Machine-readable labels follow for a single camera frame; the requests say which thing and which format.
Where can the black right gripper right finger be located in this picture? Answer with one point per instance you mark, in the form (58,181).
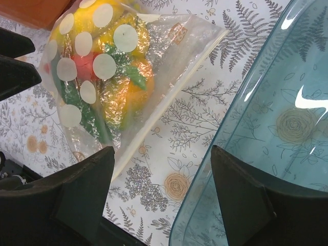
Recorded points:
(260,209)

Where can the polka dot zip top bag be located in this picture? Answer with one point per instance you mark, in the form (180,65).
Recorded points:
(178,45)

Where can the yellow orange fake mango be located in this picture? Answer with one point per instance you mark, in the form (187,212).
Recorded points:
(124,96)

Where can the orange plastic bin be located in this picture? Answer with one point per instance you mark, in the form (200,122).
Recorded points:
(39,14)

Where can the red fake food in bag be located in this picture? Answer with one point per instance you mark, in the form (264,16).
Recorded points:
(69,68)

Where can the yellow fake food in bag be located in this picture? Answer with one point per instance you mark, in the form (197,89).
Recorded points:
(99,19)

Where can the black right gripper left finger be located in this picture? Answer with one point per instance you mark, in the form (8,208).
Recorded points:
(64,208)

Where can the clear teal plastic tray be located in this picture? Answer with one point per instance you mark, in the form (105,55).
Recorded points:
(277,122)

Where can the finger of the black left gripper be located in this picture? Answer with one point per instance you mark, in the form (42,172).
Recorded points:
(14,45)
(17,76)

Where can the green fake chili pepper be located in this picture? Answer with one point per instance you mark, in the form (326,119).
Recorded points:
(90,119)

